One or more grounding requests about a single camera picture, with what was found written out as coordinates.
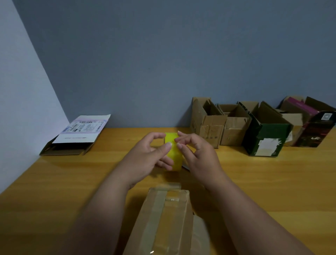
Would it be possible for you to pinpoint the person's left hand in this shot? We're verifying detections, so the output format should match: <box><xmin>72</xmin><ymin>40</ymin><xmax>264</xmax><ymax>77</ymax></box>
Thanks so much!
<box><xmin>115</xmin><ymin>132</ymin><xmax>175</xmax><ymax>190</ymax></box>

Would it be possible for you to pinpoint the person's right hand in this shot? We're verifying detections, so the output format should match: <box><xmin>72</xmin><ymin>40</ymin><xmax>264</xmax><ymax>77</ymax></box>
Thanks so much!
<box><xmin>176</xmin><ymin>131</ymin><xmax>229</xmax><ymax>192</ymax></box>

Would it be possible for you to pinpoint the yellow tape roll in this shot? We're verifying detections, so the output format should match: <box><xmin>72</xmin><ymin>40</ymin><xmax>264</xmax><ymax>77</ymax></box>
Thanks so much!
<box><xmin>164</xmin><ymin>132</ymin><xmax>184</xmax><ymax>172</ymax></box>

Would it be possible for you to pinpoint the plain brown carton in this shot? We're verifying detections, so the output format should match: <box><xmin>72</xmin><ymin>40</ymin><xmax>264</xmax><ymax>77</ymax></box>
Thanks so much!
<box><xmin>190</xmin><ymin>97</ymin><xmax>228</xmax><ymax>149</ymax></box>

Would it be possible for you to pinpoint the brown carton with label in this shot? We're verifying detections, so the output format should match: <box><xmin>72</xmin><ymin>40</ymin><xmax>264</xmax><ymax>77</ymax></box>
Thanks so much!
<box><xmin>216</xmin><ymin>104</ymin><xmax>252</xmax><ymax>147</ymax></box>

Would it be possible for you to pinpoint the green box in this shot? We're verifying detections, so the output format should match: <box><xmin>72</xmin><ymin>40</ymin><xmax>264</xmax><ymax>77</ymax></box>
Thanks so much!
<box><xmin>237</xmin><ymin>101</ymin><xmax>294</xmax><ymax>158</ymax></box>

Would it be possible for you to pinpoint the black box white label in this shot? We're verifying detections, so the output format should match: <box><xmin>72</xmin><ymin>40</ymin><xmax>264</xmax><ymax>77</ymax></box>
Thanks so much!
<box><xmin>39</xmin><ymin>114</ymin><xmax>111</xmax><ymax>156</ymax></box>

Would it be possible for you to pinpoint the small brown cardboard box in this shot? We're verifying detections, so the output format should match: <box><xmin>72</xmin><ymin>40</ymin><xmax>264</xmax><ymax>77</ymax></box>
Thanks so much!
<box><xmin>275</xmin><ymin>109</ymin><xmax>306</xmax><ymax>147</ymax></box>

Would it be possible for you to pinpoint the pink and black carton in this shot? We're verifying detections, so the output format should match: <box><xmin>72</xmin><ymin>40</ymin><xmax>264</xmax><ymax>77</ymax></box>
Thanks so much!
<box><xmin>278</xmin><ymin>96</ymin><xmax>336</xmax><ymax>148</ymax></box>

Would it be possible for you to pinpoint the person's left forearm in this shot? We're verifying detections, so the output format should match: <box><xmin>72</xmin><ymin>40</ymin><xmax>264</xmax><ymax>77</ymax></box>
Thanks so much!
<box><xmin>52</xmin><ymin>175</ymin><xmax>132</xmax><ymax>255</ymax></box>

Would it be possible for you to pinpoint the person's right forearm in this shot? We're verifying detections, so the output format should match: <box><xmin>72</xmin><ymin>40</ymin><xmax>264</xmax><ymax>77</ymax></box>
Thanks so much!
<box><xmin>211</xmin><ymin>178</ymin><xmax>313</xmax><ymax>255</ymax></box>

